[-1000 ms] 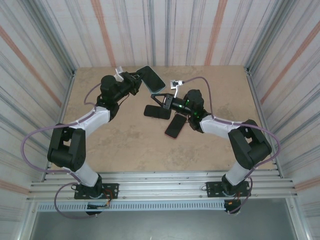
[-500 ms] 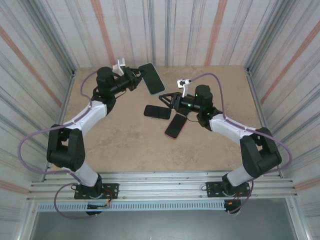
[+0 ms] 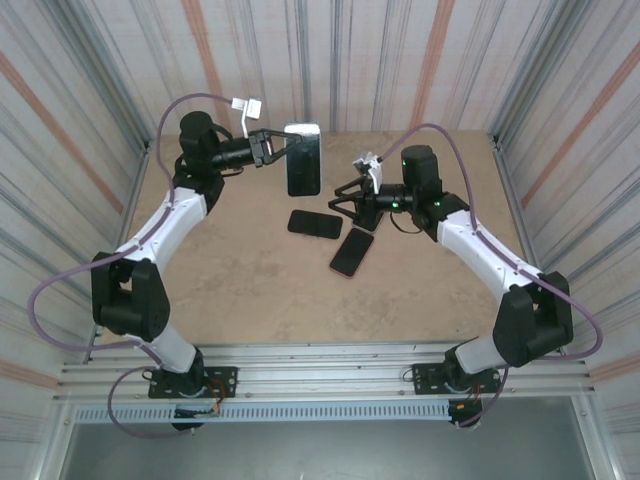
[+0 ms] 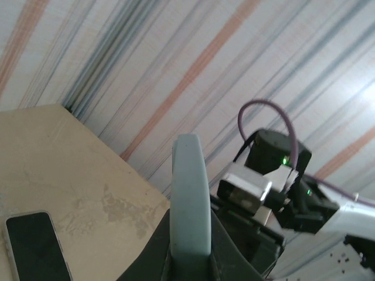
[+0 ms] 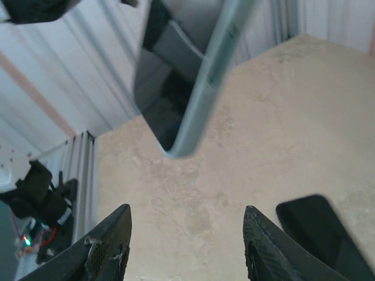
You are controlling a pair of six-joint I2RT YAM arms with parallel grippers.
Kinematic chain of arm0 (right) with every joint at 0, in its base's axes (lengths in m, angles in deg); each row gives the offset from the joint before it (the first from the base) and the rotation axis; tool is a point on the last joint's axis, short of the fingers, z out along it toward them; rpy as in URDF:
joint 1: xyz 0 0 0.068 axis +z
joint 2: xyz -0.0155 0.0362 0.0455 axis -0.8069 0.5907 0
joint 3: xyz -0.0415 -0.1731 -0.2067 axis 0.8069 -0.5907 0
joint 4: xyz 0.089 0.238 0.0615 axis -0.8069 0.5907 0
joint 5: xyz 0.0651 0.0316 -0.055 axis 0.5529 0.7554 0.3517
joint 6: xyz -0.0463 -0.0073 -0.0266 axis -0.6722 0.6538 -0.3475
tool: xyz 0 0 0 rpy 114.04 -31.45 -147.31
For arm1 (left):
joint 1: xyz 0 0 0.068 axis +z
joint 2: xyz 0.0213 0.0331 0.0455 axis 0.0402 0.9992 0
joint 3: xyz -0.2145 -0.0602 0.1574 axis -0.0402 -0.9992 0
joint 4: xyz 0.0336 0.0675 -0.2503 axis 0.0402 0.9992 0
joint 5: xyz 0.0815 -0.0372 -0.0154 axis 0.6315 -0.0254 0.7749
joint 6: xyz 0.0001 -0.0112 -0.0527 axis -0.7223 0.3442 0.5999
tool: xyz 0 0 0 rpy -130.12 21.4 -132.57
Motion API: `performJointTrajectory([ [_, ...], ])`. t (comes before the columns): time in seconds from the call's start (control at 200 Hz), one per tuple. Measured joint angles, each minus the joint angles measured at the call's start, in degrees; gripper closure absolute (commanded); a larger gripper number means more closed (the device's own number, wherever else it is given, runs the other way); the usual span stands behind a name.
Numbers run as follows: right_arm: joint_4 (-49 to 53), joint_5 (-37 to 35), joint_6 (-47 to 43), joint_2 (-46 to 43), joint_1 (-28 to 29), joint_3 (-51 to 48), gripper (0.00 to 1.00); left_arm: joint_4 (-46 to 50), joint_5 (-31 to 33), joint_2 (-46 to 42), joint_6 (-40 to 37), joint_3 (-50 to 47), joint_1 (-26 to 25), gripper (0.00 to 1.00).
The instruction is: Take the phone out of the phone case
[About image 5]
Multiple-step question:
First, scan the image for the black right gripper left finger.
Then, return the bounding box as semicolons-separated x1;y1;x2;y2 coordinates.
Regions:
17;204;132;281

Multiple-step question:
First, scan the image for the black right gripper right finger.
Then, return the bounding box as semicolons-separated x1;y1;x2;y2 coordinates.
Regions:
242;205;351;281

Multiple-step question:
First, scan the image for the black smartphone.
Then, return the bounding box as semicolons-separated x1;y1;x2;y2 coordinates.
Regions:
275;194;375;281

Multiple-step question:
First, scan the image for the light blue phone case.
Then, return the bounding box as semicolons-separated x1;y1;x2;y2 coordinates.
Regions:
134;0;255;159

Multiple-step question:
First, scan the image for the small circuit board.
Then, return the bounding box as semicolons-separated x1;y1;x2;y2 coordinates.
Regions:
14;229;42;257

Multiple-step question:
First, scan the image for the aluminium rail frame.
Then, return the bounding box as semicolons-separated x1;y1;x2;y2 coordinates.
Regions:
63;131;100;244

